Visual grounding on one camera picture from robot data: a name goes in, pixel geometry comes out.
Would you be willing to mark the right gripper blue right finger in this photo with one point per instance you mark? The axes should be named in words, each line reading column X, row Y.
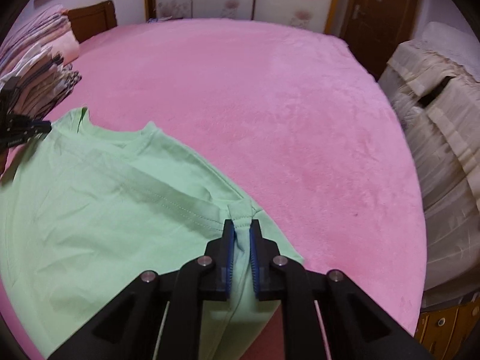
column 262, row 252

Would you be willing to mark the wooden drawer chest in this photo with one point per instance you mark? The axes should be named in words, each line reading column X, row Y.
column 442, row 330

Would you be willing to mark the cream lace covered furniture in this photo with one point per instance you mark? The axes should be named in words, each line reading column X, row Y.
column 432, row 83

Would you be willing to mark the dark wooden headboard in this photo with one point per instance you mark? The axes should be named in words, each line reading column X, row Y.
column 87, row 22

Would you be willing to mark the light green t-shirt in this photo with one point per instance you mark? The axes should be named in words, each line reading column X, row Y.
column 85, row 210

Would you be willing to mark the stack of folded clothes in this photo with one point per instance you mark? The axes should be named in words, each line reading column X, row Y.
column 37, row 84

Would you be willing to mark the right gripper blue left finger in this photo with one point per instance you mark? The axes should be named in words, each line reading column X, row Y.
column 219, row 281

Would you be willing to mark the folded pink quilts pile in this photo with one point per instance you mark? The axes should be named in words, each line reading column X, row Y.
column 50, row 28

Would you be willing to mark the bedside table with items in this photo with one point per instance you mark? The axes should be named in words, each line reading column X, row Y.
column 164, row 19

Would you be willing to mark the pink bed blanket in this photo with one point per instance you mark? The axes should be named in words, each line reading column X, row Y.
column 294, row 121

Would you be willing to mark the dark brown wooden door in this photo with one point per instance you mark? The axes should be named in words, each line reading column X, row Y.
column 372, row 29

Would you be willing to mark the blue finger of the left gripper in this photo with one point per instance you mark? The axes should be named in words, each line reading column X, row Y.
column 36, row 127

